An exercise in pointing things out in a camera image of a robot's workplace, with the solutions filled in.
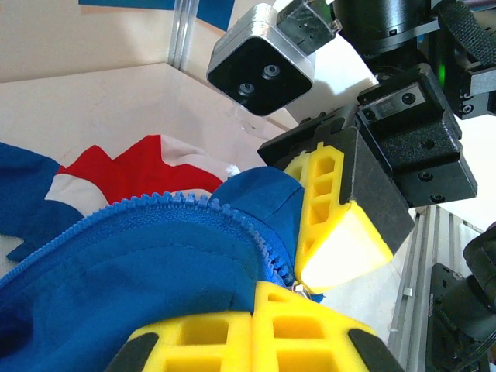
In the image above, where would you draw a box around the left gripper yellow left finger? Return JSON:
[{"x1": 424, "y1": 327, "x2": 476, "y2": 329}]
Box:
[{"x1": 103, "y1": 308, "x2": 253, "y2": 372}]

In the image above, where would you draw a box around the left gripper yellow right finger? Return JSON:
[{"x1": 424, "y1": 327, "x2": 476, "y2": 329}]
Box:
[{"x1": 251, "y1": 280, "x2": 405, "y2": 372}]

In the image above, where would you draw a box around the blue red white zip jacket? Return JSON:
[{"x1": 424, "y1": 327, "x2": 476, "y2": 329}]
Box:
[{"x1": 0, "y1": 133, "x2": 326, "y2": 372}]

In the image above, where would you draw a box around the slim black wrist camera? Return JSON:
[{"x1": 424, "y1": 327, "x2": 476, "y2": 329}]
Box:
[{"x1": 356, "y1": 79, "x2": 434, "y2": 122}]

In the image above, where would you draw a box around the aluminium frame rail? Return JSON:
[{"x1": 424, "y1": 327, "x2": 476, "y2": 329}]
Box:
[{"x1": 386, "y1": 204, "x2": 487, "y2": 372}]

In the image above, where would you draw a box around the silver cube stereo camera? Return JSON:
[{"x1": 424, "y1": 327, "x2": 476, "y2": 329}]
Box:
[{"x1": 206, "y1": 2, "x2": 315, "y2": 117}]

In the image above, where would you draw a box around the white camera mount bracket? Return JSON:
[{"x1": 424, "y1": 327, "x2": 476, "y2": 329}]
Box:
[{"x1": 285, "y1": 37, "x2": 380, "y2": 126}]

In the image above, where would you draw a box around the aluminium frame post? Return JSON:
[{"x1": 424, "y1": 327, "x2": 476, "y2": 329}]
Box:
[{"x1": 168, "y1": 0, "x2": 198, "y2": 71}]

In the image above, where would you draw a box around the blue wall panel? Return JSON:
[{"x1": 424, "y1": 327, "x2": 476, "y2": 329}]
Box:
[{"x1": 78, "y1": 0, "x2": 236, "y2": 31}]

